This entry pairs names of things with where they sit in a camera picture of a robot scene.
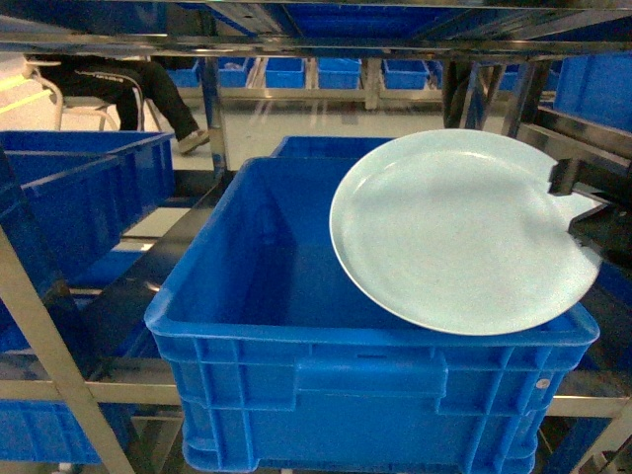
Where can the seated person in black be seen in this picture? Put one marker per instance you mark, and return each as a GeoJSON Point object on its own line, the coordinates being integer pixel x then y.
{"type": "Point", "coordinates": [187, 132]}

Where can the blue crate behind centre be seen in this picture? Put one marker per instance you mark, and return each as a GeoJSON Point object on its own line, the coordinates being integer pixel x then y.
{"type": "Point", "coordinates": [327, 146]}

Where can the large blue crate on shelf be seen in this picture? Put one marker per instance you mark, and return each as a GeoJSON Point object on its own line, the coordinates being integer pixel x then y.
{"type": "Point", "coordinates": [281, 362]}

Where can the stainless steel shelf rack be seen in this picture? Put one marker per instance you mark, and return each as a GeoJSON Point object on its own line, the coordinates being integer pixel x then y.
{"type": "Point", "coordinates": [533, 33]}

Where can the light blue oval tray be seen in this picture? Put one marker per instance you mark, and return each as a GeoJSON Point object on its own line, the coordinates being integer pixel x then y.
{"type": "Point", "coordinates": [456, 230]}

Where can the blue crate behind left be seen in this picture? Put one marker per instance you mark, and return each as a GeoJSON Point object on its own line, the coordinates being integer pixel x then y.
{"type": "Point", "coordinates": [134, 167]}

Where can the blue crate layer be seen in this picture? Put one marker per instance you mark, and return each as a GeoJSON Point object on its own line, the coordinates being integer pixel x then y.
{"type": "Point", "coordinates": [76, 203]}
{"type": "Point", "coordinates": [38, 431]}

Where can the blue crate left lower layer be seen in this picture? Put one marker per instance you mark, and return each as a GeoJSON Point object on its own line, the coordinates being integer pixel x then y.
{"type": "Point", "coordinates": [38, 431]}

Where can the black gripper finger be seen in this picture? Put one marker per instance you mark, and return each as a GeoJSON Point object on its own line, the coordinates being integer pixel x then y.
{"type": "Point", "coordinates": [605, 229]}
{"type": "Point", "coordinates": [574, 175]}

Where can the white chair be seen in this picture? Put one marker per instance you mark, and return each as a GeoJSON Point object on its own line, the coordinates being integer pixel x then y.
{"type": "Point", "coordinates": [69, 99]}

